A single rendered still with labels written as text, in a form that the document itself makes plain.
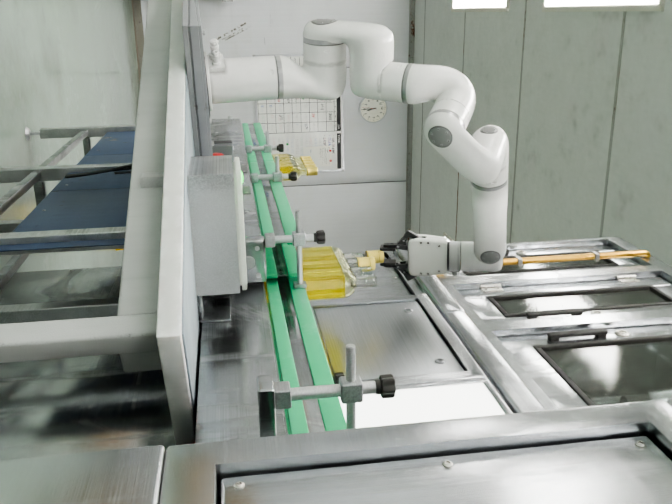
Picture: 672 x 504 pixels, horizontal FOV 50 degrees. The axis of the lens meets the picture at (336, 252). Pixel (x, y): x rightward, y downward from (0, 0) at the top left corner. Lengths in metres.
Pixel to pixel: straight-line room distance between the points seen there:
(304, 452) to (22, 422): 0.96
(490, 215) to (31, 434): 1.05
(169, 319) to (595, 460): 0.56
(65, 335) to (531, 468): 0.64
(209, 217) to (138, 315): 0.29
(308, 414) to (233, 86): 0.79
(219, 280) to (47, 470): 0.69
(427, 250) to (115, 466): 1.27
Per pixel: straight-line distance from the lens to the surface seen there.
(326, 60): 1.61
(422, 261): 1.83
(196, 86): 1.50
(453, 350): 1.64
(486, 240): 1.70
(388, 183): 7.79
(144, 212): 1.22
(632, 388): 1.68
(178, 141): 1.29
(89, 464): 0.69
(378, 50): 1.57
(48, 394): 1.64
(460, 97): 1.58
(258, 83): 1.60
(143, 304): 1.07
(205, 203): 1.27
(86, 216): 1.84
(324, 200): 7.70
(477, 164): 1.55
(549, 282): 2.20
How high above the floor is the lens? 0.82
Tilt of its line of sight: 8 degrees up
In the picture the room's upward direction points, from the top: 87 degrees clockwise
